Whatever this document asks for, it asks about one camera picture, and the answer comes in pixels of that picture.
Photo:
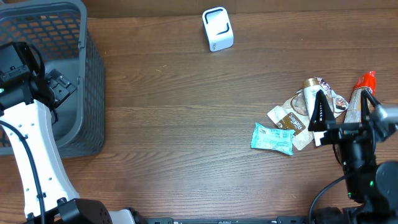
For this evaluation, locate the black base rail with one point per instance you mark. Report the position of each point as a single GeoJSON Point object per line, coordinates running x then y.
{"type": "Point", "coordinates": [167, 220]}

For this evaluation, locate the white tube gold cap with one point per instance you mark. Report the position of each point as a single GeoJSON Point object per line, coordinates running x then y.
{"type": "Point", "coordinates": [311, 87]}

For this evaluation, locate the white barcode scanner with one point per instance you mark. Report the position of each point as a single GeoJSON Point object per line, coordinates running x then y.
{"type": "Point", "coordinates": [218, 30]}

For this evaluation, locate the beige bread snack bag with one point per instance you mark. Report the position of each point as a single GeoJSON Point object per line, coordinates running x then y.
{"type": "Point", "coordinates": [293, 114]}

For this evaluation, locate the grey plastic mesh basket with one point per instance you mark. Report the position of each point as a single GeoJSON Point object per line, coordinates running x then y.
{"type": "Point", "coordinates": [74, 68]}

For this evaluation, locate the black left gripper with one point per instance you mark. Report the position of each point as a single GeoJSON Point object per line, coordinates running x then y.
{"type": "Point", "coordinates": [59, 81]}

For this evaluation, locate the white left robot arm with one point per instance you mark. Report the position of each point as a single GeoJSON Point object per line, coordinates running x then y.
{"type": "Point", "coordinates": [26, 117]}

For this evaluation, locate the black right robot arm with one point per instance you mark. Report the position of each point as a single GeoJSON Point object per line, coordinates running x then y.
{"type": "Point", "coordinates": [373, 186]}

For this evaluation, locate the teal snack packet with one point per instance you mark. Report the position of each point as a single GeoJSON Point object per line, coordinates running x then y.
{"type": "Point", "coordinates": [280, 140]}

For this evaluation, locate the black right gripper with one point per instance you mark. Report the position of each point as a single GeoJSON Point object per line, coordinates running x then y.
{"type": "Point", "coordinates": [320, 116]}

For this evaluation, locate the red spaghetti pasta packet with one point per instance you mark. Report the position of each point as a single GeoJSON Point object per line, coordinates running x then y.
{"type": "Point", "coordinates": [365, 82]}

